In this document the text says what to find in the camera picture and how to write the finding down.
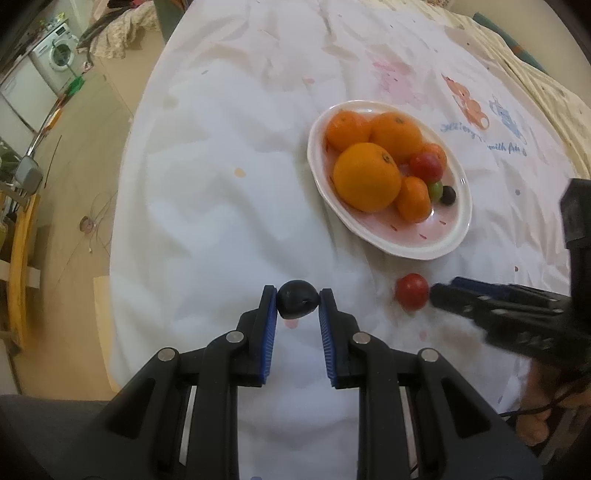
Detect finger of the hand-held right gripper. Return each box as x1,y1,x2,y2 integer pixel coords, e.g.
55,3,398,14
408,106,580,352
429,283,574,360
451,276,573,306

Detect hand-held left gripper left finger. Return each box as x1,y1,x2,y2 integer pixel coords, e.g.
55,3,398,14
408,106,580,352
78,285,278,480

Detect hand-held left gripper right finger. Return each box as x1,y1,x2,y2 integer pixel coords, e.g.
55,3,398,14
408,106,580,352
318,288,544,480

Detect large dark purple grape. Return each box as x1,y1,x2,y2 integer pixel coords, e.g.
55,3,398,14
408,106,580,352
277,280,320,320

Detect red cherry tomato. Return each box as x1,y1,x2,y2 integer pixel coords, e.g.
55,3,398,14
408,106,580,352
409,153,441,181
395,273,430,311

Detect pink strawberry-print plate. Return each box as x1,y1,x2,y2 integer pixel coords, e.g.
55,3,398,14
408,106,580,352
307,100,474,260

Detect large orange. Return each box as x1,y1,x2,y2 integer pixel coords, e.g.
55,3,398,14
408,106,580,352
333,142,402,213

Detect medium orange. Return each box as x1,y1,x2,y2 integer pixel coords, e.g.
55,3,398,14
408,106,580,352
370,112,424,164
326,111,373,151

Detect person's right hand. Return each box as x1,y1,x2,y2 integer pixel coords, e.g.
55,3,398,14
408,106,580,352
515,357,591,447

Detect white printed blanket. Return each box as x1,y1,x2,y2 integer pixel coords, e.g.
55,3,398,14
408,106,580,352
108,0,591,480

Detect beige bed base board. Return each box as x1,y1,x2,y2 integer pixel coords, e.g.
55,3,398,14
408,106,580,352
92,275,122,393

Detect teal cloth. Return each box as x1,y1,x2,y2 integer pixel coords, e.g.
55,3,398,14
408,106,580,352
471,11,550,75

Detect dark grey cloth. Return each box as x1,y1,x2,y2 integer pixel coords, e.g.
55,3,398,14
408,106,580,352
0,394,122,480

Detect yellow wooden chair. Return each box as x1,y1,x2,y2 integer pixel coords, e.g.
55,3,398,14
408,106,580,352
0,180,42,356

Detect grey square object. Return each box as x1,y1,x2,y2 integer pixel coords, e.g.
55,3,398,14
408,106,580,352
15,156,44,193

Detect chrome curved tube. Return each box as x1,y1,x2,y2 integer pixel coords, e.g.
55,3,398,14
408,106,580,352
25,90,70,158

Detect green-headed broom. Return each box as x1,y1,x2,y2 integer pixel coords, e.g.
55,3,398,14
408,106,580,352
58,58,95,97

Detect floral patterned cloth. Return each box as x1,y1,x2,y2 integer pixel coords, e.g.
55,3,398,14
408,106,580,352
76,4,162,60

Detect white cabinet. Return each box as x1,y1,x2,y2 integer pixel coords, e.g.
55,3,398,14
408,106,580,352
0,55,58,134

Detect white washing machine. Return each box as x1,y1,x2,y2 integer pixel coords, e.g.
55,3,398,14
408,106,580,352
28,22,80,95

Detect pile of colourful clothes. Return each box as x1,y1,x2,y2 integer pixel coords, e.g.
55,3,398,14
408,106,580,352
90,0,160,19

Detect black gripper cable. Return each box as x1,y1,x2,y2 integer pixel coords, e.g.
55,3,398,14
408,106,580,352
501,369,591,422

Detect thin dark floor wire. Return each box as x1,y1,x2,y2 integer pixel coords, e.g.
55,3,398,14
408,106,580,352
44,136,121,268

